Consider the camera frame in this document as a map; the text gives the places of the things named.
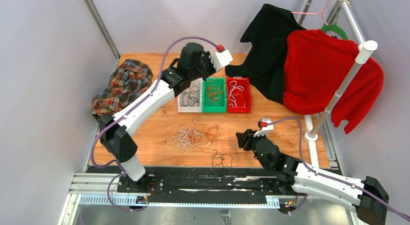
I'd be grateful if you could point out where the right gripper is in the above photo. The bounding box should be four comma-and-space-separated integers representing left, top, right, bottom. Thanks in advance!
236, 129, 269, 170

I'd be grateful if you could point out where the orange thin cable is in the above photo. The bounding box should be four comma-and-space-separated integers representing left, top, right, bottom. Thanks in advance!
205, 79, 225, 106
189, 117, 221, 148

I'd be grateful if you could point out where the black thin cable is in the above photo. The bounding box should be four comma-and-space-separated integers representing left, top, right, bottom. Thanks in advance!
211, 150, 234, 170
180, 84, 201, 108

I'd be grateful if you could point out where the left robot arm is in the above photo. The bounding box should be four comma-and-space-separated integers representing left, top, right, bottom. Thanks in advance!
96, 43, 232, 193

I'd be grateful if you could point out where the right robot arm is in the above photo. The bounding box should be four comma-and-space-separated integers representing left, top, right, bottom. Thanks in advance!
235, 129, 389, 225

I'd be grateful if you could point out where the green plastic bin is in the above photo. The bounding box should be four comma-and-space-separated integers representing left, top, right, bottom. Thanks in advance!
202, 77, 227, 113

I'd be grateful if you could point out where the white plastic bin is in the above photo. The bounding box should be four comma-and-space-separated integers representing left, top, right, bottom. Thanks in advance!
177, 79, 203, 113

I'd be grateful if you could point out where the red plastic bin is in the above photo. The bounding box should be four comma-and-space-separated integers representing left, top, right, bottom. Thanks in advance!
226, 77, 252, 114

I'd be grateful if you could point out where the black t-shirt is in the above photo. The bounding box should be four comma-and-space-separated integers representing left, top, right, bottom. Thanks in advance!
225, 4, 304, 104

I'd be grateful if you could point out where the plaid flannel shirt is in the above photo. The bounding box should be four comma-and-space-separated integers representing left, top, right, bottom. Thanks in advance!
91, 59, 153, 120

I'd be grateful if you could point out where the red sweater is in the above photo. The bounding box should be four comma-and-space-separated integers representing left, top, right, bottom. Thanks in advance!
283, 30, 384, 134

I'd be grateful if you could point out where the green hanger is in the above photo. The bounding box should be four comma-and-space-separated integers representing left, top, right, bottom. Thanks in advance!
321, 24, 349, 40

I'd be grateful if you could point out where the white clothes rack pole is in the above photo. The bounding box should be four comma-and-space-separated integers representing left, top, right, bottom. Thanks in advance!
305, 40, 378, 141

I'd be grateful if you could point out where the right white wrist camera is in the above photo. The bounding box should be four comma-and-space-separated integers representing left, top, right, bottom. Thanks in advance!
253, 118, 274, 137

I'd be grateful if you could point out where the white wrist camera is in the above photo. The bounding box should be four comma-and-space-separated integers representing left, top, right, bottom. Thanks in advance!
210, 49, 233, 72
253, 118, 274, 137

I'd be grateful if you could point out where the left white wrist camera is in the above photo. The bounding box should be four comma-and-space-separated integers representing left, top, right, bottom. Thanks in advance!
210, 49, 233, 72

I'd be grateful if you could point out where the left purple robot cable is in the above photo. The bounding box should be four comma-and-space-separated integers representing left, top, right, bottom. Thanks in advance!
90, 36, 223, 213

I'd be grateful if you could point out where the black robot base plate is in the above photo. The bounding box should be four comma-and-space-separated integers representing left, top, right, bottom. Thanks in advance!
117, 167, 305, 205

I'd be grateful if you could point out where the aluminium frame rail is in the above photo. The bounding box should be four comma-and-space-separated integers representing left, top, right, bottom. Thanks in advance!
83, 0, 120, 61

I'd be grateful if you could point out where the pink wire hanger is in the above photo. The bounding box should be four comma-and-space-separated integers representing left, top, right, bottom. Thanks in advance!
292, 0, 353, 25

